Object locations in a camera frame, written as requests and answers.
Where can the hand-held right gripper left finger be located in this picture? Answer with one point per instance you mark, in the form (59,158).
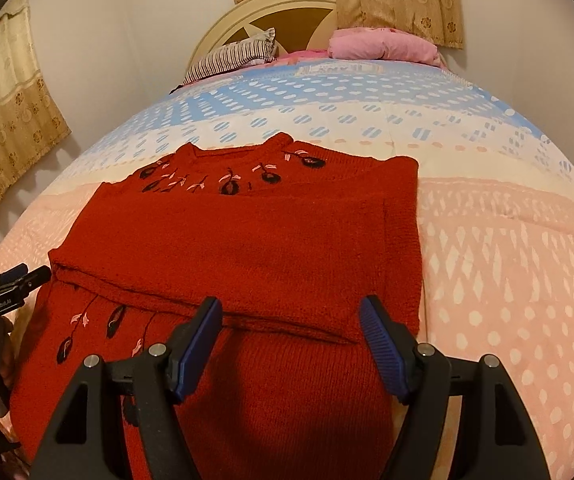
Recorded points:
(194,350)

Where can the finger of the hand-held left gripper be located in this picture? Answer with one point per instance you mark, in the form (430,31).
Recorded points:
(12,273)
(37,276)

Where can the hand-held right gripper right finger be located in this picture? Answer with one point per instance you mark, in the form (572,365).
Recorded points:
(384,350)

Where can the red knitted sweater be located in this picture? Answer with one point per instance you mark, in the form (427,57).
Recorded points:
(267,240)

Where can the polka dot bed sheet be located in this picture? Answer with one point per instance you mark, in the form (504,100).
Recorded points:
(492,240)

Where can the striped pillow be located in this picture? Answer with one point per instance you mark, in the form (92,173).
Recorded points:
(227,57)

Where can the pink pillow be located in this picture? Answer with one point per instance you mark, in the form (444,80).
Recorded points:
(382,45)

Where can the pink blanket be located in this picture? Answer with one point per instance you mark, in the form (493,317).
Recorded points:
(302,55)

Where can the cream wooden headboard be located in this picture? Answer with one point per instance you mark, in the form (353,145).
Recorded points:
(287,15)

